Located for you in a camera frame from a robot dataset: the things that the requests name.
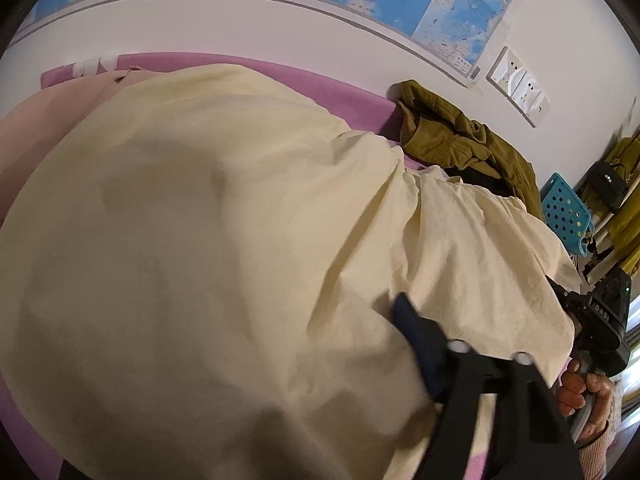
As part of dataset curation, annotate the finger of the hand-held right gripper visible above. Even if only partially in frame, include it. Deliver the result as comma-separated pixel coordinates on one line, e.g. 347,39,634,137
546,274,583,322

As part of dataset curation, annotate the light pink garment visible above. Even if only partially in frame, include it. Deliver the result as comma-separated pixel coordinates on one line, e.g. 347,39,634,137
0,67,171,226

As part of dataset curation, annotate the black bag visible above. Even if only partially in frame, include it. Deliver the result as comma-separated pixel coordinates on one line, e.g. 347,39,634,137
584,161,630,213

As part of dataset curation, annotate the cream large garment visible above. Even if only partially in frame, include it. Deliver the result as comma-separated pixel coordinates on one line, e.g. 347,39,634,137
0,62,583,480

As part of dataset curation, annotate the blue perforated basket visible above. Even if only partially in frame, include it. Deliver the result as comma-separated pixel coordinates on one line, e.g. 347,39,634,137
540,172,596,257

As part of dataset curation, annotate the olive brown jacket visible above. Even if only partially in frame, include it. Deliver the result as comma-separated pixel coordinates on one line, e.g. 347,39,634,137
397,79,545,222

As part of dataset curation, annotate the person's right forearm pink sleeve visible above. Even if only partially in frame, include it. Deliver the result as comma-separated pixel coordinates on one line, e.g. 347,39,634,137
574,387,627,480

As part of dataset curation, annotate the wall map poster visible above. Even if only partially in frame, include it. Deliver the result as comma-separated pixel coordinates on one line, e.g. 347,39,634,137
20,0,533,82

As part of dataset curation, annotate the person's right hand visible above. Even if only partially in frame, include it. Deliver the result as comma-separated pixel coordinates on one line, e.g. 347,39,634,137
555,359,617,445

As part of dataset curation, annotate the pink bed sheet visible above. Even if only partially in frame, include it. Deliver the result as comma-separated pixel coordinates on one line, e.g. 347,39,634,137
0,52,438,480

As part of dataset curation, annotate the white wall outlet panel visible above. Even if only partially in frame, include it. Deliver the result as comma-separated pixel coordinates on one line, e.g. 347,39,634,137
486,46,551,128

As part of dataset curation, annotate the white fabric label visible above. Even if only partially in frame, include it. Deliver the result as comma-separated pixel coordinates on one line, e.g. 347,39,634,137
74,56,119,78

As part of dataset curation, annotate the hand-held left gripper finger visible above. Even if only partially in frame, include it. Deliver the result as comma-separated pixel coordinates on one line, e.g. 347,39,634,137
392,292,587,480

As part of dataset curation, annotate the dark cloth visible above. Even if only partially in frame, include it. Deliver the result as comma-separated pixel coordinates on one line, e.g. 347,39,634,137
444,169,507,197

